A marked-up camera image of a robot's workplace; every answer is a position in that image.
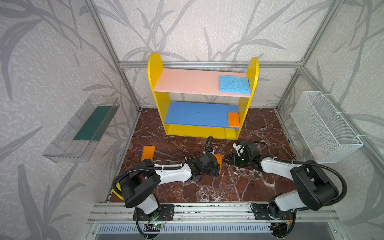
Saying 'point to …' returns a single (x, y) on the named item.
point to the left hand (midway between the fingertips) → (216, 163)
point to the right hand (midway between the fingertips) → (227, 156)
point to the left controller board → (155, 227)
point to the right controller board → (279, 229)
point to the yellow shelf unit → (206, 103)
